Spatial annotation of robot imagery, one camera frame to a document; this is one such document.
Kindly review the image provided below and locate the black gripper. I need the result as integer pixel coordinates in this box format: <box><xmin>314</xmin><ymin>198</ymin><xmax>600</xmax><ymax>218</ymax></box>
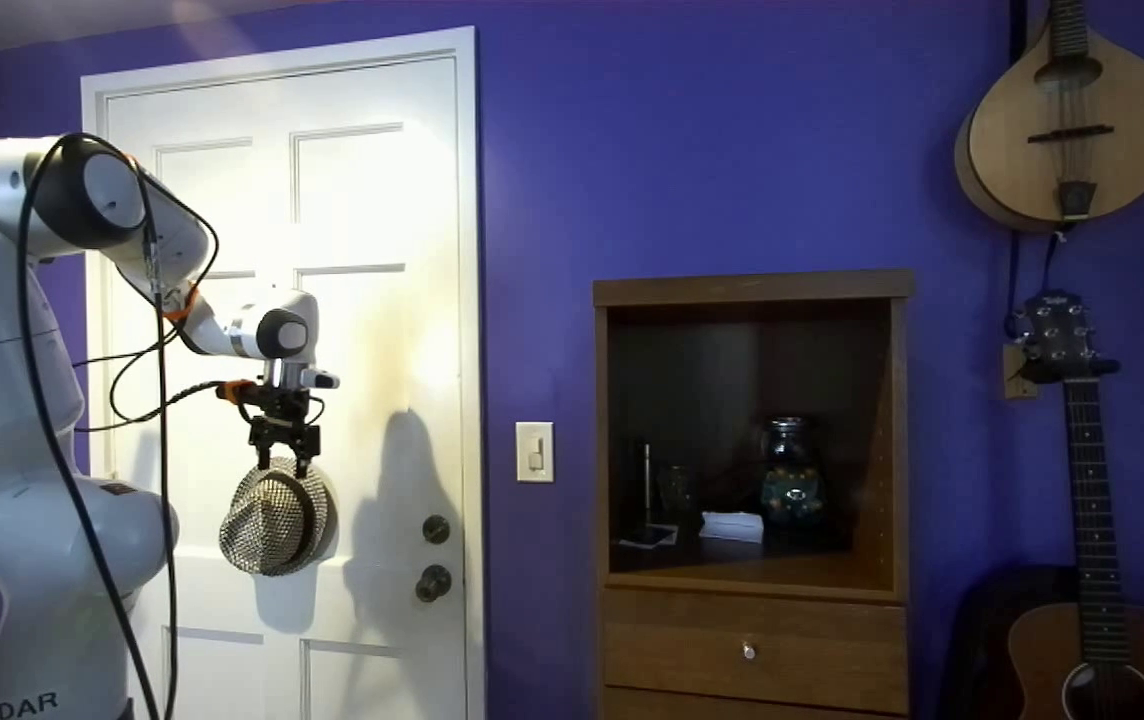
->
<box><xmin>244</xmin><ymin>385</ymin><xmax>319</xmax><ymax>500</ymax></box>

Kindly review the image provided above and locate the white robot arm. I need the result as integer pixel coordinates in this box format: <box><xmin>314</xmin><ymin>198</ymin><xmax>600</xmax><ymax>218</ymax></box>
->
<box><xmin>0</xmin><ymin>131</ymin><xmax>328</xmax><ymax>720</ymax></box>

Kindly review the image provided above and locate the dark round door knob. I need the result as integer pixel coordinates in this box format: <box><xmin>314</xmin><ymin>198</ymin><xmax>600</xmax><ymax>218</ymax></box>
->
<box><xmin>414</xmin><ymin>562</ymin><xmax>453</xmax><ymax>604</ymax></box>

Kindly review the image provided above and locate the white panelled door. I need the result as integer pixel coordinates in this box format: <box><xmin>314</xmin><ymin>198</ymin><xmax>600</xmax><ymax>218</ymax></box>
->
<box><xmin>81</xmin><ymin>29</ymin><xmax>482</xmax><ymax>720</ymax></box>

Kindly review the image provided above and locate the chest drawer with knob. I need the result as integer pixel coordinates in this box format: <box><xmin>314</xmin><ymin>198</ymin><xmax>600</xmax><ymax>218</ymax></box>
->
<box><xmin>600</xmin><ymin>588</ymin><xmax>909</xmax><ymax>717</ymax></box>

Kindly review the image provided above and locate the brown wooden chest of drawers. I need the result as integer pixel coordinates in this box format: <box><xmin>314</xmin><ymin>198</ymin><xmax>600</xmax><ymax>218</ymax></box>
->
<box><xmin>597</xmin><ymin>272</ymin><xmax>911</xmax><ymax>720</ymax></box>

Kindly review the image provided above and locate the dark deadbolt lock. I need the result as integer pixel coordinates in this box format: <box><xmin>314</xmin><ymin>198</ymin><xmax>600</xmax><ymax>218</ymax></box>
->
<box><xmin>421</xmin><ymin>517</ymin><xmax>453</xmax><ymax>544</ymax></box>

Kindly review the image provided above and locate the dark ceramic vase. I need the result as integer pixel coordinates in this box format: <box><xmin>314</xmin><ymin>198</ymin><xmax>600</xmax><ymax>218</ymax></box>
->
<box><xmin>758</xmin><ymin>414</ymin><xmax>828</xmax><ymax>547</ymax></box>

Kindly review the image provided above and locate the acoustic guitar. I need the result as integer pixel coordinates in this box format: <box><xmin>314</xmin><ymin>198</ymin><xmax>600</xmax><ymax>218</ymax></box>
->
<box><xmin>936</xmin><ymin>289</ymin><xmax>1144</xmax><ymax>720</ymax></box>

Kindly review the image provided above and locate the white light switch plate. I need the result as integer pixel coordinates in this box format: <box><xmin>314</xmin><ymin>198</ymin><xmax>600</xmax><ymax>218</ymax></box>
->
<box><xmin>516</xmin><ymin>421</ymin><xmax>555</xmax><ymax>485</ymax></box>

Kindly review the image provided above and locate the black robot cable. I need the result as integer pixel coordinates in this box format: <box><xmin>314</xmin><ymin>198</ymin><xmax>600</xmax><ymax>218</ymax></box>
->
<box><xmin>17</xmin><ymin>126</ymin><xmax>228</xmax><ymax>720</ymax></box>

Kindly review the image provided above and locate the wooden mandolin on wall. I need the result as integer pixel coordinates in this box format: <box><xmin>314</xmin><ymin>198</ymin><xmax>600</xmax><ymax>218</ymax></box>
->
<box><xmin>956</xmin><ymin>0</ymin><xmax>1144</xmax><ymax>233</ymax></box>

